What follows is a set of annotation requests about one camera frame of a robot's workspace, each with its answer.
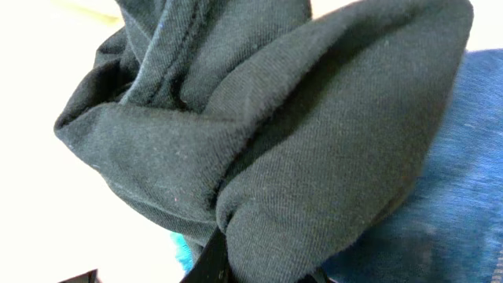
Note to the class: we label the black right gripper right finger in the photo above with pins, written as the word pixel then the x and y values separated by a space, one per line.
pixel 213 264

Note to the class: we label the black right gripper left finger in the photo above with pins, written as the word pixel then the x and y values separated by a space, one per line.
pixel 88 277

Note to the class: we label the sparkly blue garment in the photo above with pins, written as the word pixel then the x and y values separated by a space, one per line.
pixel 183 253

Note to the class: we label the medium black garment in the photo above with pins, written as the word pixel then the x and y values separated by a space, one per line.
pixel 292 135

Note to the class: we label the blue denim jeans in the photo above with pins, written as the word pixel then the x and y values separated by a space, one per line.
pixel 450 228

